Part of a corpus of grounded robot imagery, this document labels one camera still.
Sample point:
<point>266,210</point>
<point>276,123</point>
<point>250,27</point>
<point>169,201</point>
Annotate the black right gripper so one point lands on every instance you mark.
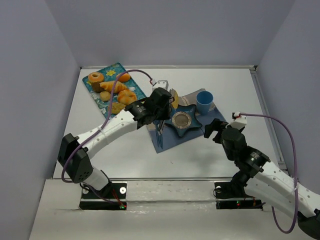
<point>216,127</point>

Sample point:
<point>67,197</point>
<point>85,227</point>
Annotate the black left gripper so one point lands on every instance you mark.
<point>161,113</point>

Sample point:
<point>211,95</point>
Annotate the brown bread slice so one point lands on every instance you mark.
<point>175,102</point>

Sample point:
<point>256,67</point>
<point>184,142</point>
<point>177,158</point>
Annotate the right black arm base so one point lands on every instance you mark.
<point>232,197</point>

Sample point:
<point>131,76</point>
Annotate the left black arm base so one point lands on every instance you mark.
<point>113,200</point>

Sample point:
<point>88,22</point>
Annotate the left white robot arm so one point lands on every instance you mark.
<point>75,152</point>

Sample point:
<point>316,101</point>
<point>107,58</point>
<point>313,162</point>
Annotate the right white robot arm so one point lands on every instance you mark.
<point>261,178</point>

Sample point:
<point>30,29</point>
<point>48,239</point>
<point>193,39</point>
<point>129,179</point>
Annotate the twisted orange bread roll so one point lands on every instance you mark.
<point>126,97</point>

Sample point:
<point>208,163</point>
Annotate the oval seeded bread slice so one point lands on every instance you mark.
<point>117,107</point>

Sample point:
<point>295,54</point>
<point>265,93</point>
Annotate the blue star-shaped plate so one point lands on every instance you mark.
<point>183,119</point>

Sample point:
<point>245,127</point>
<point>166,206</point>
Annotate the blue plastic cup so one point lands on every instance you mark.
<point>204,100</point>

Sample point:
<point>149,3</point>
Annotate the blue plastic fork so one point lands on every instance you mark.
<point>158,140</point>

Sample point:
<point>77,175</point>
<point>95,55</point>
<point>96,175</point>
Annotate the blue grey striped cloth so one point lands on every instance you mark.
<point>170,136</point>

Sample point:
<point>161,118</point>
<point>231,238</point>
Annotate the round orange bun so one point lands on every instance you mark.
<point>123,77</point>

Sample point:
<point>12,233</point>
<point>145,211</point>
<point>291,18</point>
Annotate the teal floral tray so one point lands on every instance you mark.
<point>110,73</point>

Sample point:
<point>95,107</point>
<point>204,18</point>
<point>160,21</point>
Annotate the long striped croissant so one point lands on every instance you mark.
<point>111,85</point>

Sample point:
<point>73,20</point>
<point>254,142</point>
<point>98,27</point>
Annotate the small round beige bun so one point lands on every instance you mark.
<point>105,96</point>

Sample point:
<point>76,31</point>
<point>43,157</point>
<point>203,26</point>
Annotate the brown chocolate muffin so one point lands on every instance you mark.
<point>96,87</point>

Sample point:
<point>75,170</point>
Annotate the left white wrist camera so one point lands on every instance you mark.
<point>163,84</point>

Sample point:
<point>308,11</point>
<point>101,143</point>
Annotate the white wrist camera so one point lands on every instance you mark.
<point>239,121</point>
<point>163,84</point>

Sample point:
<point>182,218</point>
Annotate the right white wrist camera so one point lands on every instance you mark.
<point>239,121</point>

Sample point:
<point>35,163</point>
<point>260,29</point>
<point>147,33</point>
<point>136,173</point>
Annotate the orange ring donut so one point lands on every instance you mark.
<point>96,77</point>

